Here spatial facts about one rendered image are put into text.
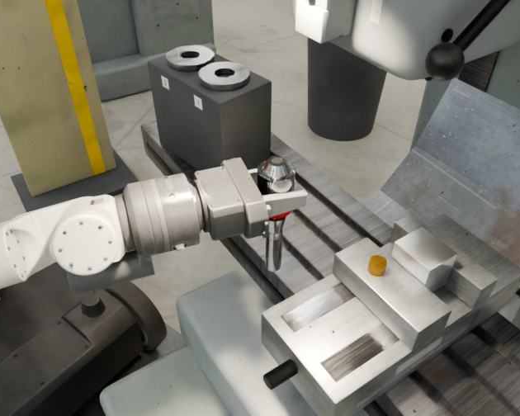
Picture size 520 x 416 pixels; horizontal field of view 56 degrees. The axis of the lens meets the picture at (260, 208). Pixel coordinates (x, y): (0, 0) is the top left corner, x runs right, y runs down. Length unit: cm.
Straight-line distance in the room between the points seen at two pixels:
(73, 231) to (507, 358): 59
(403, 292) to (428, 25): 33
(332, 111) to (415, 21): 225
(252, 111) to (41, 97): 155
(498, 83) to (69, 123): 187
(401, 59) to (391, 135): 244
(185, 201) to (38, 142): 189
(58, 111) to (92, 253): 186
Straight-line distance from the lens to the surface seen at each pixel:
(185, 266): 207
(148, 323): 122
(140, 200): 55
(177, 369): 93
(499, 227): 95
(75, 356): 117
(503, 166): 96
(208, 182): 59
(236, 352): 79
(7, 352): 126
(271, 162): 59
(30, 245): 63
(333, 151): 270
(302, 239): 84
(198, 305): 85
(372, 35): 48
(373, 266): 64
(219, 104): 83
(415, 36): 46
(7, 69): 226
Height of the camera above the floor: 153
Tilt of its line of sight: 41 degrees down
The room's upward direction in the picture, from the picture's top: straight up
